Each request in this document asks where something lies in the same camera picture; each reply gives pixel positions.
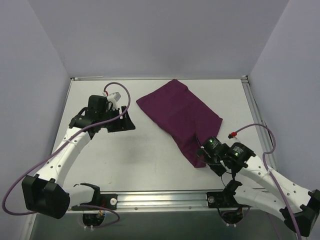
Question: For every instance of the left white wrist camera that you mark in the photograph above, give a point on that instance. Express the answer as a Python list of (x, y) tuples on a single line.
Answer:
[(112, 100)]

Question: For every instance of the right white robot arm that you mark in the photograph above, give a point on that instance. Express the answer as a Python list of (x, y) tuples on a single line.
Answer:
[(258, 185)]

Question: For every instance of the purple surgical cloth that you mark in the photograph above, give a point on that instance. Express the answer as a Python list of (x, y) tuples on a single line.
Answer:
[(180, 113)]

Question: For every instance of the aluminium rail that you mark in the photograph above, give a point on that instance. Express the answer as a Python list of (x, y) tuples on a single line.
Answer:
[(256, 138), (158, 200)]

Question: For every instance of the right aluminium rail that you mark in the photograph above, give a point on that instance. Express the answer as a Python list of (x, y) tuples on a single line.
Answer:
[(256, 138)]

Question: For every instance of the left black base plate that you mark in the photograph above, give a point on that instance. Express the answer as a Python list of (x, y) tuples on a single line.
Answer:
[(110, 200)]

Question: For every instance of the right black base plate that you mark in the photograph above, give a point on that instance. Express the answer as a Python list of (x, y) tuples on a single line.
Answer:
[(219, 199)]

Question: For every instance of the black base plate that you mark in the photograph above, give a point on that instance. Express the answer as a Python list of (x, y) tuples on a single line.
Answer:
[(110, 200), (219, 199)]

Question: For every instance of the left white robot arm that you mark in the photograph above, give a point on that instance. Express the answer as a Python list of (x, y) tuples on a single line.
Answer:
[(44, 192)]

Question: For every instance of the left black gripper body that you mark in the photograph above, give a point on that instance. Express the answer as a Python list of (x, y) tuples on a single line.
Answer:
[(120, 120)]

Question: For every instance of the front aluminium rail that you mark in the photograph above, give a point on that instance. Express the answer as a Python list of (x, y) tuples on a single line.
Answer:
[(158, 200)]

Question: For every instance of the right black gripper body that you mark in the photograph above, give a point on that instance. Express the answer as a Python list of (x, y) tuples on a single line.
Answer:
[(202, 152)]

